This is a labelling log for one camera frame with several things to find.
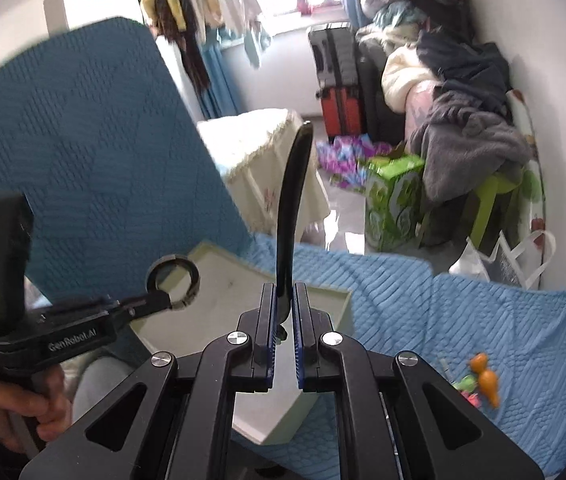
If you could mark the grey suitcase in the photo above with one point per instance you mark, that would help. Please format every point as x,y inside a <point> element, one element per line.
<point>333,55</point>

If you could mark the dark clothes heap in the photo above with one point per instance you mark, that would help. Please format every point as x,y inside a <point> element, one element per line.
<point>463,65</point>

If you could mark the black bangle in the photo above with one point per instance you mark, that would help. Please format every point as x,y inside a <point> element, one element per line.
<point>190,272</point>

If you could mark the colourful wrapping paper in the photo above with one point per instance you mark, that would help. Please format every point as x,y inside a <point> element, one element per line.
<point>348,155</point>

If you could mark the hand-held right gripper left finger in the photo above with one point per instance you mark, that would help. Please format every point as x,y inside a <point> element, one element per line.
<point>272,335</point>

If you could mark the blue curtain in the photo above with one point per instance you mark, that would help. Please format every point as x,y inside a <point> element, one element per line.
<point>218,80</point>

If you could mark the person's grey trouser leg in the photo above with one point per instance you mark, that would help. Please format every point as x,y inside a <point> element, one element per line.
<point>100,385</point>

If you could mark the white jewelry tray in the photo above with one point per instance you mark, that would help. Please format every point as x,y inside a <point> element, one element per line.
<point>223,285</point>

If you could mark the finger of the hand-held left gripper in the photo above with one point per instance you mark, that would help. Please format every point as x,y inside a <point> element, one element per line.
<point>138,301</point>
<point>143,311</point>

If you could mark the orange carrot hair clip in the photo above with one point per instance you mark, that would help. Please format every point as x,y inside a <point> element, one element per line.
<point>489,387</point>
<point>479,362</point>

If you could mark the white carrier bag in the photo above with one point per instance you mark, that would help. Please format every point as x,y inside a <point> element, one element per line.
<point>473,265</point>

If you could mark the cream fluffy blanket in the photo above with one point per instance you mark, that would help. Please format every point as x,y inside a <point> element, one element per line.
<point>403,75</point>

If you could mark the dark brown hanging scarf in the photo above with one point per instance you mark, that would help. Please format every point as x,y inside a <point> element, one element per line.
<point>188,45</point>

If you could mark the black headband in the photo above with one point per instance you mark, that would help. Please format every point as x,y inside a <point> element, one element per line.
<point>290,200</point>

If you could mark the green cardboard box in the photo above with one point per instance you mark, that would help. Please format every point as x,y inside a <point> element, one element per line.
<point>393,200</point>

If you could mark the black suitcase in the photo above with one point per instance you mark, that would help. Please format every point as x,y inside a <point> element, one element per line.
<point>375,95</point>

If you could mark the grey fleece blanket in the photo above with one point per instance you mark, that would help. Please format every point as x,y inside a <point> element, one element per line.
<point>468,145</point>

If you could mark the teal quilted cushion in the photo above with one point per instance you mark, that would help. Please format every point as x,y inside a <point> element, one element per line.
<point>88,135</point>

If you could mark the green plastic stool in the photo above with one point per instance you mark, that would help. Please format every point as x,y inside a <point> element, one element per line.
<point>495,200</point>

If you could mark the green pink hair clip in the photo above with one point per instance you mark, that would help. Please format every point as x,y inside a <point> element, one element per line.
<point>467,389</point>

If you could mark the floral printed board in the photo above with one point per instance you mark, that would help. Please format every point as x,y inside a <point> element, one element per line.
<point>525,125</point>

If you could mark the light blue quilted cover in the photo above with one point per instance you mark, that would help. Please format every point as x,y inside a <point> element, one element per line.
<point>438,320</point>

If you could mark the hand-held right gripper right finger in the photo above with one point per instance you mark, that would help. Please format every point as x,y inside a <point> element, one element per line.
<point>299,340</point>

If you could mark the red suitcase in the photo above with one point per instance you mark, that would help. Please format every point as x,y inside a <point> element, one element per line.
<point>343,110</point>

